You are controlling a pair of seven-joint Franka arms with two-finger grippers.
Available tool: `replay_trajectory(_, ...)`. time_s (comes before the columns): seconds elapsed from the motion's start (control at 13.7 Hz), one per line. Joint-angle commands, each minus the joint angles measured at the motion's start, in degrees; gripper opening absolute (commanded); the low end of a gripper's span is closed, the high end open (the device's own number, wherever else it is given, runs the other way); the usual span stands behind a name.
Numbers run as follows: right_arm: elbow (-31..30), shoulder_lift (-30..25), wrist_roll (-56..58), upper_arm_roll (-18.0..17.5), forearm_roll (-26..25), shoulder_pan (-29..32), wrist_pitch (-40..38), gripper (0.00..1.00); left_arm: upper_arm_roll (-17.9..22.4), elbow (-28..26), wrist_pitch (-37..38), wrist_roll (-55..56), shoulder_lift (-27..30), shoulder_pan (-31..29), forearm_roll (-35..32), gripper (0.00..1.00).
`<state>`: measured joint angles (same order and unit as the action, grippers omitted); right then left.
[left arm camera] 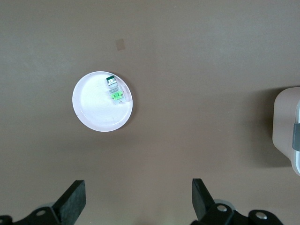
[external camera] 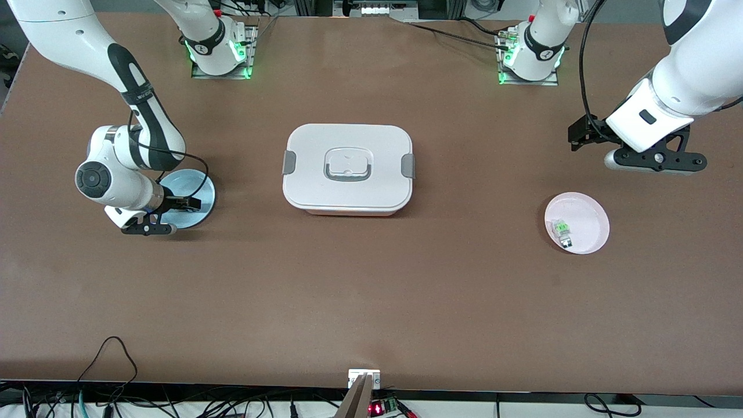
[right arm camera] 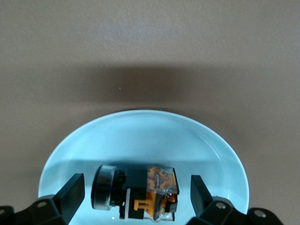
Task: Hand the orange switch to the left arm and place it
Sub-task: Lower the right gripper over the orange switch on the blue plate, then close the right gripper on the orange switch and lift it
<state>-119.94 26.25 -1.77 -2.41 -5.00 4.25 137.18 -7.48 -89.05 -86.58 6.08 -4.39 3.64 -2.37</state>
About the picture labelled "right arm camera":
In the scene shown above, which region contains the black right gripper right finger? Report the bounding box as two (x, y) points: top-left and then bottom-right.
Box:
(187, 174), (284, 225)

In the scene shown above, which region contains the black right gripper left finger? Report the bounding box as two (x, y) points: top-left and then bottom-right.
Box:
(0, 173), (85, 225)

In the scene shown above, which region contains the orange push-button switch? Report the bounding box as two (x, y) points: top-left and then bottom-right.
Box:
(90, 165), (180, 222)

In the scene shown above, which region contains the light blue round plate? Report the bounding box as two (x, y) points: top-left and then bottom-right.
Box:
(38, 110), (250, 225)

